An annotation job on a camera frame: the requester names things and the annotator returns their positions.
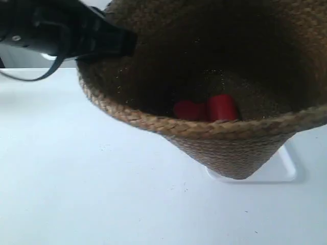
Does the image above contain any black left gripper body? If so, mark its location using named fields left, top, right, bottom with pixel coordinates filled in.
left=0, top=0, right=108, bottom=61

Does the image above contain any brown woven basket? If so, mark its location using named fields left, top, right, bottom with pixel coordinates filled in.
left=77, top=1, right=326, bottom=180

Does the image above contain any red cylinder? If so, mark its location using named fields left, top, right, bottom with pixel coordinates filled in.
left=207, top=94, right=239, bottom=121
left=173, top=100, right=208, bottom=121

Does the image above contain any white rectangular plastic tray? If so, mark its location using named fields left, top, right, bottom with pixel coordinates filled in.
left=205, top=144, right=297, bottom=185

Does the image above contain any black left cable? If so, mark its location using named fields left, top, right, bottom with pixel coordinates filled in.
left=0, top=15, right=71, bottom=82

